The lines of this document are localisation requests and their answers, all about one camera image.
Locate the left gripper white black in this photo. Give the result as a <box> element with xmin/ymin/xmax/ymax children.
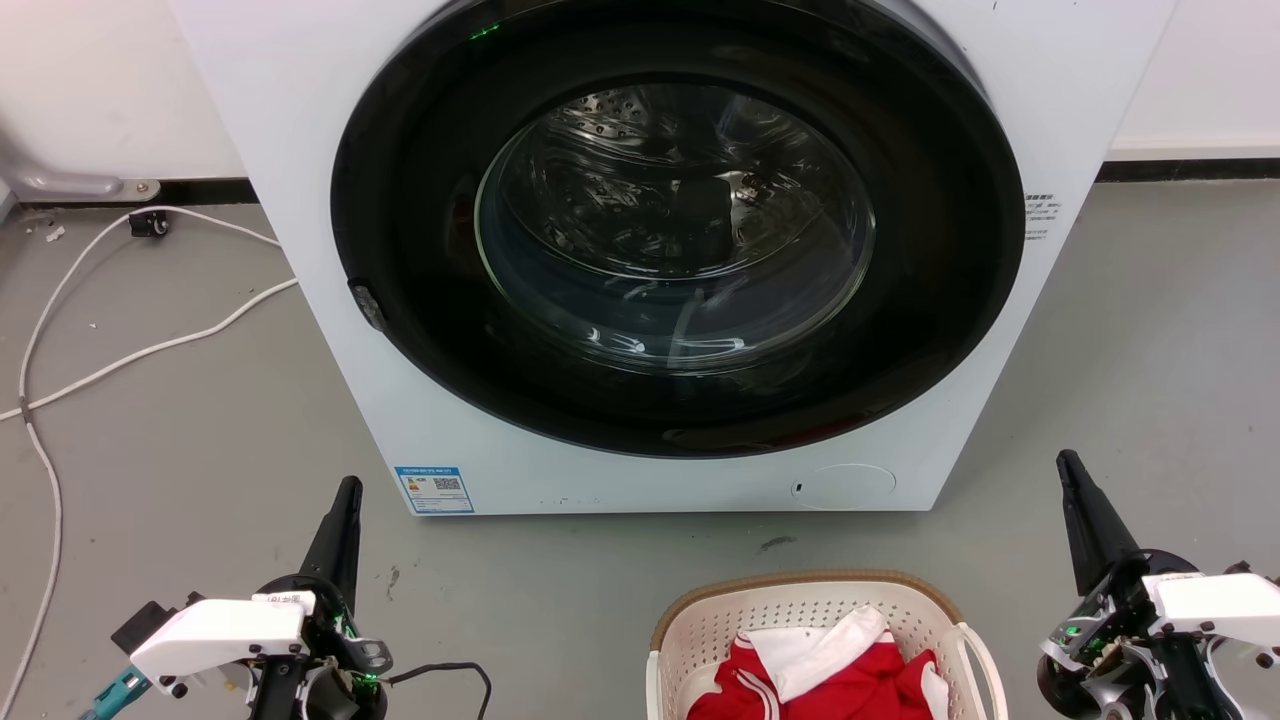
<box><xmin>110</xmin><ymin>476</ymin><xmax>394</xmax><ymax>720</ymax></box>

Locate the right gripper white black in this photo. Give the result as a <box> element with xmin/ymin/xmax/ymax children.
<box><xmin>1036</xmin><ymin>449</ymin><xmax>1280</xmax><ymax>720</ymax></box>

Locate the white woven laundry basket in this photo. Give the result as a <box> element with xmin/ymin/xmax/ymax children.
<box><xmin>645</xmin><ymin>570</ymin><xmax>1009</xmax><ymax>720</ymax></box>

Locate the blue energy label sticker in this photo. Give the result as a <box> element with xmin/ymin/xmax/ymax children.
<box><xmin>394</xmin><ymin>465</ymin><xmax>476</xmax><ymax>516</ymax></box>

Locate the round white filter cover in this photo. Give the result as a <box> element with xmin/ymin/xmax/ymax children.
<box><xmin>792</xmin><ymin>463</ymin><xmax>898</xmax><ymax>510</ymax></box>

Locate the teal plastic connector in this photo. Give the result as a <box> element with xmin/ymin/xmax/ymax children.
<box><xmin>78</xmin><ymin>664</ymin><xmax>153</xmax><ymax>720</ymax></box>

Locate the black round washer door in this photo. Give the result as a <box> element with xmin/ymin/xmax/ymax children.
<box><xmin>330</xmin><ymin>0</ymin><xmax>1027</xmax><ymax>460</ymax></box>

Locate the red and white garment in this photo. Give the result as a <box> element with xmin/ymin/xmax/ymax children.
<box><xmin>686</xmin><ymin>604</ymin><xmax>950</xmax><ymax>720</ymax></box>

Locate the white front-load washing machine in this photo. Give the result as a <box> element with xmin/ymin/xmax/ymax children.
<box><xmin>168</xmin><ymin>0</ymin><xmax>1181</xmax><ymax>517</ymax></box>

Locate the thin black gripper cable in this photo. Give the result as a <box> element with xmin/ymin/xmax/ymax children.
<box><xmin>384</xmin><ymin>661</ymin><xmax>494</xmax><ymax>720</ymax></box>

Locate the grey door handle latch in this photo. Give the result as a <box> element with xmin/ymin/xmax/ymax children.
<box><xmin>348</xmin><ymin>281</ymin><xmax>389</xmax><ymax>333</ymax></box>

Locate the white power cable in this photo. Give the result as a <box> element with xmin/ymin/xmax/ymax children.
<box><xmin>0</xmin><ymin>277</ymin><xmax>300</xmax><ymax>422</ymax></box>
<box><xmin>0</xmin><ymin>205</ymin><xmax>283</xmax><ymax>701</ymax></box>

